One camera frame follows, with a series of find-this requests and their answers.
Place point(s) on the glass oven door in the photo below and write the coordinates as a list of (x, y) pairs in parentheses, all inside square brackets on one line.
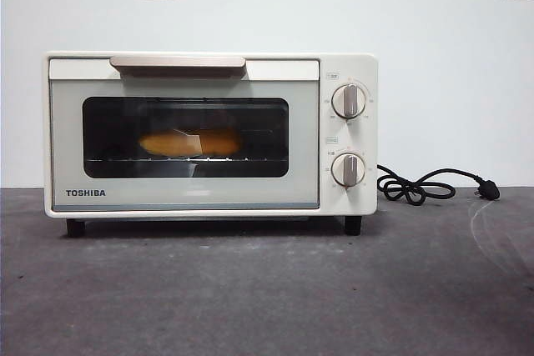
[(187, 193)]

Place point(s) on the black oven foot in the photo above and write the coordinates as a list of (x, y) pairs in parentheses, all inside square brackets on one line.
[(353, 225), (76, 227)]

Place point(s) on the beige oven knob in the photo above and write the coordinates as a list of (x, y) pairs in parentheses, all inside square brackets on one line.
[(348, 169), (349, 101)]

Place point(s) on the white Toshiba toaster oven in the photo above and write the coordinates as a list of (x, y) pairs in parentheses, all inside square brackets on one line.
[(350, 66)]

